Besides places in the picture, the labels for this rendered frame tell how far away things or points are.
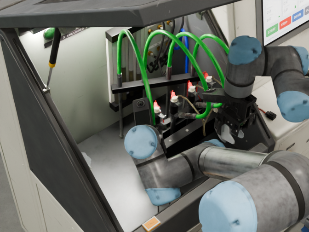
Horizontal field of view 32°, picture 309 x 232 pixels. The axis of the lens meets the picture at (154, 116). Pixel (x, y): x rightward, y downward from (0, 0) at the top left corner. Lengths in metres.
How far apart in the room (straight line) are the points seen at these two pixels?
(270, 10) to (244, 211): 1.25
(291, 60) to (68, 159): 0.72
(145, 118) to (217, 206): 0.58
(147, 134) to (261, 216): 0.43
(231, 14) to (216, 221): 1.10
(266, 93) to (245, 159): 1.02
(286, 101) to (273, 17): 0.86
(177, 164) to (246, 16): 0.82
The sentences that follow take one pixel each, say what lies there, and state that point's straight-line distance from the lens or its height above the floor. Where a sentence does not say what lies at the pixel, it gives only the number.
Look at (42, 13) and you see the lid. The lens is 1.27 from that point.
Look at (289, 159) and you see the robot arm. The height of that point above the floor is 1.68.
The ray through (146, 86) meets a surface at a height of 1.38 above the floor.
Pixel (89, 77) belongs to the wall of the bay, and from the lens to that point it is 1.93.
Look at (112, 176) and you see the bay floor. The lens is 2.00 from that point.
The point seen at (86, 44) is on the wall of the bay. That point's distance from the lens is 1.84.
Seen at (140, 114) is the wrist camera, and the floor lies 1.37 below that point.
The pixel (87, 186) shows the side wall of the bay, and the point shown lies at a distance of 1.63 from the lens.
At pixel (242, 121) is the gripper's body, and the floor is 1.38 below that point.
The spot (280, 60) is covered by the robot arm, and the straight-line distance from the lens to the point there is 1.34.
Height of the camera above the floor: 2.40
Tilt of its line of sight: 46 degrees down
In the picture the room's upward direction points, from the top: 1 degrees clockwise
